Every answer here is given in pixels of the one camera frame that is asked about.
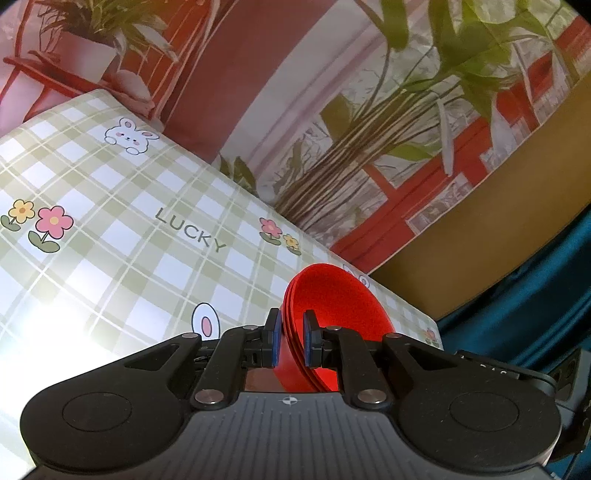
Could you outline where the red bowl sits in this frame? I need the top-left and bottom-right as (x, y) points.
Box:
(274, 263), (394, 393)

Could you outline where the printed backdrop cloth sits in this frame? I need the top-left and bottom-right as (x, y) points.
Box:
(1, 1), (590, 272)

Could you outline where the green checkered tablecloth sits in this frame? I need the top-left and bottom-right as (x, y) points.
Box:
(0, 88), (445, 476)

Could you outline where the teal curtain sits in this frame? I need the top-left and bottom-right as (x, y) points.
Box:
(438, 211), (590, 372)

